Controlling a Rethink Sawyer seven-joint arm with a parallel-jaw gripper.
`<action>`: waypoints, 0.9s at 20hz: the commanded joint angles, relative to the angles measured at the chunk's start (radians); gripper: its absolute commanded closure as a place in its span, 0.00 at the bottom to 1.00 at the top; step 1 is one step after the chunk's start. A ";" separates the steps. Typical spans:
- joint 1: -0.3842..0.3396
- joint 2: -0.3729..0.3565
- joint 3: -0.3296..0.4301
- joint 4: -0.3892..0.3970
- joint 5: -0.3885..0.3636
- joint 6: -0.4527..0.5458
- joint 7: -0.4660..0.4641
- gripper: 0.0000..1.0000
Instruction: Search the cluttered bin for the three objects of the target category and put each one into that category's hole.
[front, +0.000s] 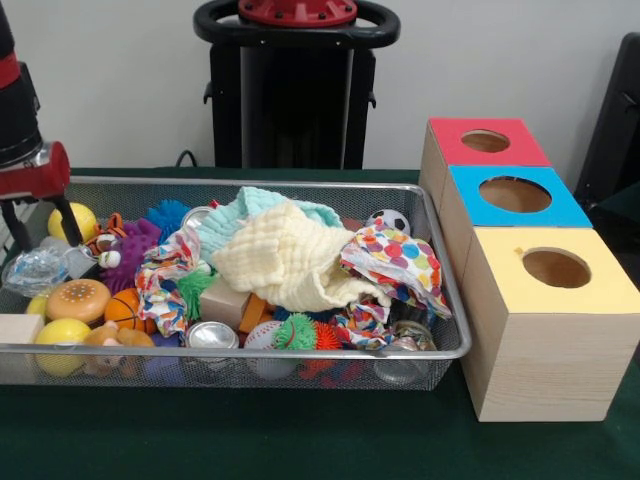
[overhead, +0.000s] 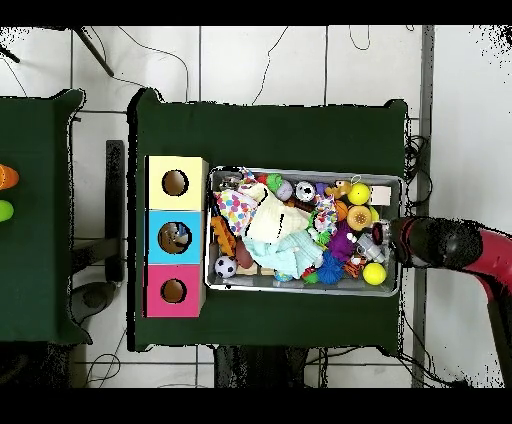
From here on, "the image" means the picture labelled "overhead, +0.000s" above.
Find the cream muslin cloth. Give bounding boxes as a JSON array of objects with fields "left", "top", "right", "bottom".
[{"left": 241, "top": 183, "right": 311, "bottom": 245}]

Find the wooden box with three holes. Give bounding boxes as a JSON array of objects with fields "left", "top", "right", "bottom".
[{"left": 142, "top": 154, "right": 210, "bottom": 319}]

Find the polka dot paper napkin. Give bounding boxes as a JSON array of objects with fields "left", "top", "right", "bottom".
[{"left": 213, "top": 189, "right": 259, "bottom": 237}]

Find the orange plastic object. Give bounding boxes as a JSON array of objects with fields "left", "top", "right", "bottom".
[{"left": 0, "top": 163, "right": 20, "bottom": 191}]

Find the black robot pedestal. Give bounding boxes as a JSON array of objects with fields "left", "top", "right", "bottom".
[{"left": 213, "top": 345, "right": 309, "bottom": 389}]

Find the light blue muslin cloth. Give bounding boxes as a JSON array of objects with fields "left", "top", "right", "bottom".
[{"left": 243, "top": 229, "right": 325, "bottom": 281}]

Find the dark green table cloth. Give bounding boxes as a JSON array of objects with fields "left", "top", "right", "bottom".
[
  {"left": 126, "top": 87, "right": 409, "bottom": 357},
  {"left": 0, "top": 88, "right": 94, "bottom": 346}
]

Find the blue spiky ball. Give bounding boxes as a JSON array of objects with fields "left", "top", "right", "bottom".
[{"left": 317, "top": 251, "right": 345, "bottom": 286}]

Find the grey round base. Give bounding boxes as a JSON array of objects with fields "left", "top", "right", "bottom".
[{"left": 69, "top": 280, "right": 119, "bottom": 326}]

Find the black panel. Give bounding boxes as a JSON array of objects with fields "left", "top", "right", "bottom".
[{"left": 104, "top": 139, "right": 126, "bottom": 283}]

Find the yellow ball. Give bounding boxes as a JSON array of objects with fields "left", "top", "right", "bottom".
[
  {"left": 346, "top": 182, "right": 372, "bottom": 206},
  {"left": 362, "top": 262, "right": 388, "bottom": 287}
]

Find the small soccer ball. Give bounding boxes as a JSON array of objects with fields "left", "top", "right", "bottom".
[{"left": 214, "top": 255, "right": 238, "bottom": 279}]

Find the purple spiky ball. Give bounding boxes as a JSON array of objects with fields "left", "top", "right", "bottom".
[{"left": 327, "top": 223, "right": 355, "bottom": 263}]

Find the thin black floor cable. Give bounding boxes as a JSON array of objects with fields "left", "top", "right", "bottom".
[
  {"left": 251, "top": 25, "right": 289, "bottom": 106},
  {"left": 117, "top": 25, "right": 190, "bottom": 101}
]

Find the silver mesh bin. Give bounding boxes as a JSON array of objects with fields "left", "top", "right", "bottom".
[{"left": 204, "top": 165, "right": 405, "bottom": 298}]

